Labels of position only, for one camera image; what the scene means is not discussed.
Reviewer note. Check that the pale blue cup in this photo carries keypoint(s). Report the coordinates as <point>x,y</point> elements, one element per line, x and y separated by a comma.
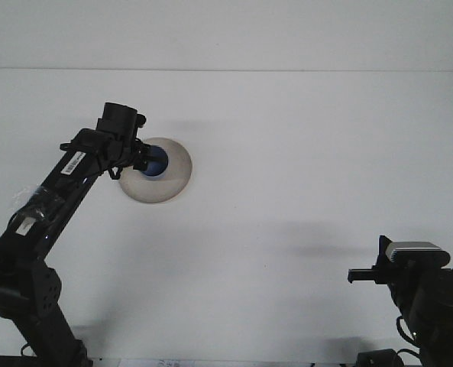
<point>155,170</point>

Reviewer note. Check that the pale round plate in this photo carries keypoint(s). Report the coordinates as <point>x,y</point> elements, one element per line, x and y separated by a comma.
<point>172,183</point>

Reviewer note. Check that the white printed paper sheet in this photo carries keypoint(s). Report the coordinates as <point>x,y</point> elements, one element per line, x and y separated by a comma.
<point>149,363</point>

